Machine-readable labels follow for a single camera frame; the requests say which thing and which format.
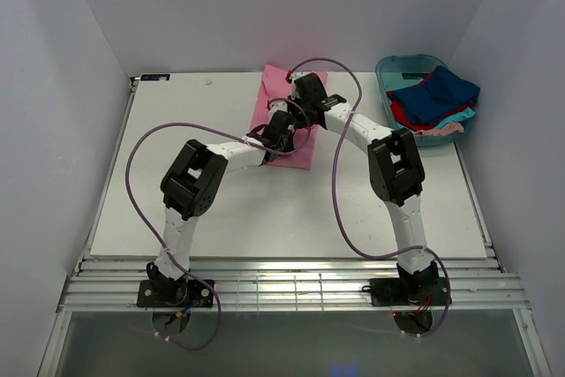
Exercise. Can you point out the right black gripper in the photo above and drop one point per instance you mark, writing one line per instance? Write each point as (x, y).
(309, 110)

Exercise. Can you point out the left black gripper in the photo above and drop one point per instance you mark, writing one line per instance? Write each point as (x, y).
(284, 141)

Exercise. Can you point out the pink t shirt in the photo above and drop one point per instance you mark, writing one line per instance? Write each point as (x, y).
(273, 85)

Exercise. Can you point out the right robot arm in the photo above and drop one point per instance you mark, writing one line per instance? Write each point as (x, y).
(396, 175)

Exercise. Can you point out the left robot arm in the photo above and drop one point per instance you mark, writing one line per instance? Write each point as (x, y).
(189, 189)

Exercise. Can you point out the teal plastic laundry basket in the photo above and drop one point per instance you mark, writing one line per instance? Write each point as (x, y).
(419, 91)

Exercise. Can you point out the blue label sticker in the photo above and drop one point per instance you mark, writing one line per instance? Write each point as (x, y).
(155, 77)

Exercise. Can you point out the dark blue t shirt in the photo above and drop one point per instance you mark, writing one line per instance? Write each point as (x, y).
(434, 99)

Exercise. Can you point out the light pink garment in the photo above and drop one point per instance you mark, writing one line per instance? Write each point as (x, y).
(444, 131)

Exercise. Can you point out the turquoise garment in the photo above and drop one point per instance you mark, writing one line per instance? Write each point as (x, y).
(458, 117)

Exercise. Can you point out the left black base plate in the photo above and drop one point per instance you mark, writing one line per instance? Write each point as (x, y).
(198, 295)

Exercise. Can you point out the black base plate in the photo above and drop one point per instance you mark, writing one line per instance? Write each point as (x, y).
(397, 292)
(198, 295)

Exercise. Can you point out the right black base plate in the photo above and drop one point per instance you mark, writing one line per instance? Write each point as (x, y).
(397, 292)

